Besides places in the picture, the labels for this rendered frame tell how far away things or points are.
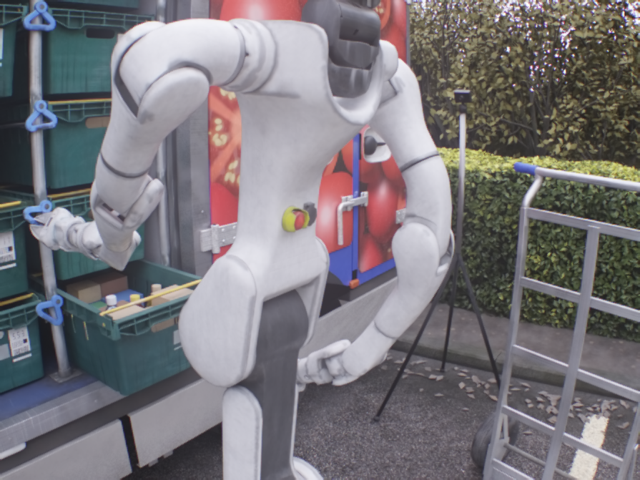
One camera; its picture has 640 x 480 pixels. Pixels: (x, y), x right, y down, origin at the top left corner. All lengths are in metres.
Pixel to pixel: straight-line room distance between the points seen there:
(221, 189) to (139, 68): 1.17
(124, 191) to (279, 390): 0.43
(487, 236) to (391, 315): 2.54
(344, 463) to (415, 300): 1.41
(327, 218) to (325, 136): 1.54
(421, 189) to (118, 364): 0.94
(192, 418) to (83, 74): 1.17
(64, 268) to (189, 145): 0.53
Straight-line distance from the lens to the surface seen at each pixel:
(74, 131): 1.61
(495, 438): 2.12
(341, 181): 2.32
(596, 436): 2.65
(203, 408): 1.92
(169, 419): 1.82
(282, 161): 0.75
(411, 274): 0.94
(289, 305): 0.91
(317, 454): 2.34
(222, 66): 0.64
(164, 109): 0.62
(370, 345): 1.05
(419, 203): 0.92
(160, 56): 0.61
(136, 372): 1.53
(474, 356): 3.12
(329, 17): 0.71
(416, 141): 0.92
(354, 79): 0.73
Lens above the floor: 1.38
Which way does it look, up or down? 13 degrees down
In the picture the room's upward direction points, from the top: straight up
